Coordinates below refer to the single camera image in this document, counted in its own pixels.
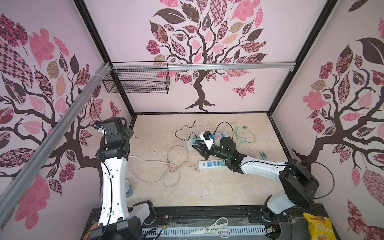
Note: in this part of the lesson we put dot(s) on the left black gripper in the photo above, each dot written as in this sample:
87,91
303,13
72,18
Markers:
129,132

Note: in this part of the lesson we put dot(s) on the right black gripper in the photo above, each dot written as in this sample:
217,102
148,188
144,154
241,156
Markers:
202,150

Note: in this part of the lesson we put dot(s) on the long multicolour power strip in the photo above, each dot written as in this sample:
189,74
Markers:
217,137

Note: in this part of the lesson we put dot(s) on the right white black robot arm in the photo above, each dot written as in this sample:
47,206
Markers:
299,185

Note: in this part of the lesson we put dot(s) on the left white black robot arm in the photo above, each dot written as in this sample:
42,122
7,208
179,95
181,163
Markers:
117,221

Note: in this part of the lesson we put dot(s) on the small blue-socket power strip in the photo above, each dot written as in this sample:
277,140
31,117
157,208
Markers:
210,165

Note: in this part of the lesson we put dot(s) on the white mug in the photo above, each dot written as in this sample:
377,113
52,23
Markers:
128,189

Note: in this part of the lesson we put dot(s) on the red yellow snack packet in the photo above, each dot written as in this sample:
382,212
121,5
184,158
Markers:
94,225

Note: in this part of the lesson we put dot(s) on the yellow snack bag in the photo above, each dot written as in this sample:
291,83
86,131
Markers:
320,228

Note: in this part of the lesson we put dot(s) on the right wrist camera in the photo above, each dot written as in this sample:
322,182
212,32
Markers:
207,138

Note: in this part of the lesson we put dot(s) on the black wire basket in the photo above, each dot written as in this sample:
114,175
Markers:
139,77

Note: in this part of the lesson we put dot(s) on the aluminium frame bar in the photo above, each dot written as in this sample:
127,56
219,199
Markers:
23,180

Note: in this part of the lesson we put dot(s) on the black mounting rail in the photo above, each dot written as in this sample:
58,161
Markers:
252,213

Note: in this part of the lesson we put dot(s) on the white handled scissors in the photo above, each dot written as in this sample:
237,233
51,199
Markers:
218,228

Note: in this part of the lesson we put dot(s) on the white slotted cable duct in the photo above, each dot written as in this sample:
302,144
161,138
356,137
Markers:
178,232

